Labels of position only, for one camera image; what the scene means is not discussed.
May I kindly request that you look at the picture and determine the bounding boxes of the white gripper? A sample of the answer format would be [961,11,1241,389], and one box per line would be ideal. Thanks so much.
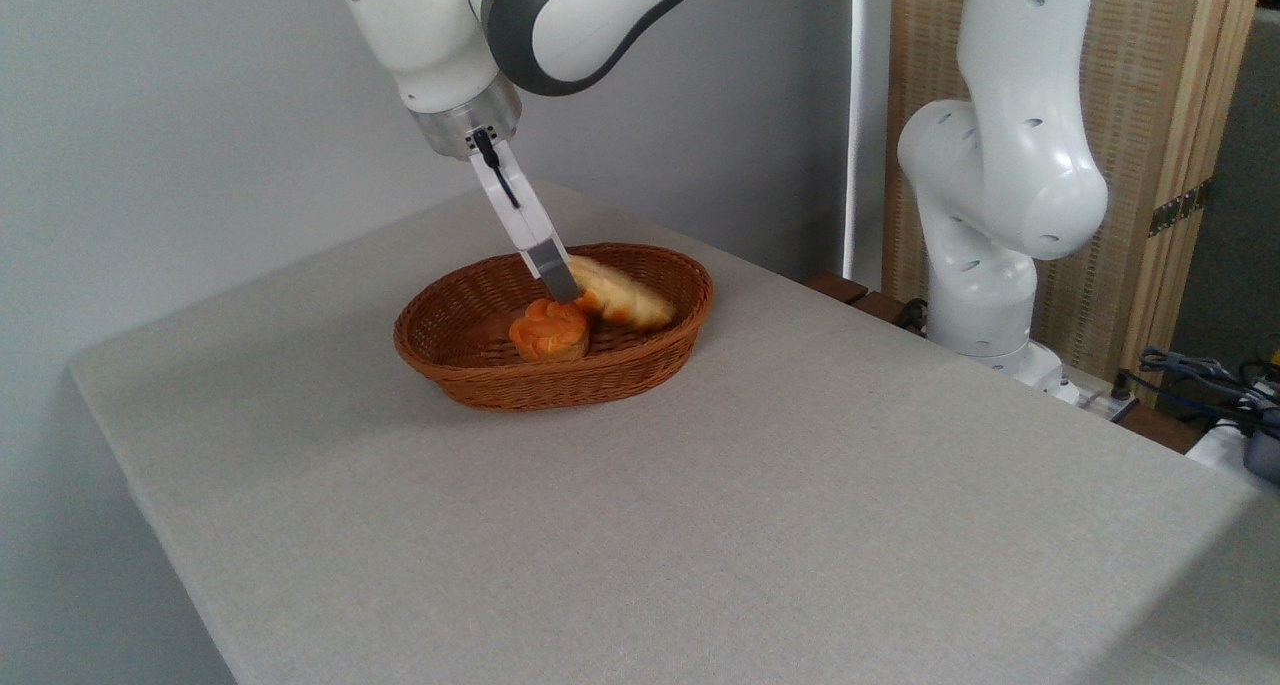
[467,137,585,305]

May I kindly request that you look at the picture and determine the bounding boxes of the braided golden bread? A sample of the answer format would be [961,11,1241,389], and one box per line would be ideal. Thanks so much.
[566,254,677,331]

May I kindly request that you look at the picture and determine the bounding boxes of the round orange bread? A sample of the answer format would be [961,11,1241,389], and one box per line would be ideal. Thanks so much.
[508,298,591,364]

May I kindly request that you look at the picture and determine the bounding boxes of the brown wicker basket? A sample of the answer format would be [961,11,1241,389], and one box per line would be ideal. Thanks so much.
[393,242,715,411]

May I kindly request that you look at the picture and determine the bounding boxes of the grey tablecloth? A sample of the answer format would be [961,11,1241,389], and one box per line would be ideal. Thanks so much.
[68,180,1280,685]

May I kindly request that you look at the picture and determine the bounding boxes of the white vertical pole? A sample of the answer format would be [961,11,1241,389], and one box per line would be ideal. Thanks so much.
[843,0,894,288]

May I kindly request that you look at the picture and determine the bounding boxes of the black plug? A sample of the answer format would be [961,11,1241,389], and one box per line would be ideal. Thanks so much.
[1108,369,1142,422]

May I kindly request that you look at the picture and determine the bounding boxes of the metal screen hinge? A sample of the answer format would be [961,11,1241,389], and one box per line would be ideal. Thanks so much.
[1148,178,1213,238]

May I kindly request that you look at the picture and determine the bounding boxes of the wooden woven folding screen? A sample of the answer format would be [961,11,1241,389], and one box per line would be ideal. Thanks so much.
[883,0,1269,408]

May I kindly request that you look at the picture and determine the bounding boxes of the white power strip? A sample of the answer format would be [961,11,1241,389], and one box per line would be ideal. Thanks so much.
[1185,417,1280,496]

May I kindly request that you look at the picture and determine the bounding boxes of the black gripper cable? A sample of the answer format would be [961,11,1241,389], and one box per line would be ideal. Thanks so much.
[471,128,522,210]

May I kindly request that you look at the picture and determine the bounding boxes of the blue and black cable bundle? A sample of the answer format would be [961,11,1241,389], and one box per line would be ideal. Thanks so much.
[1122,348,1280,438]

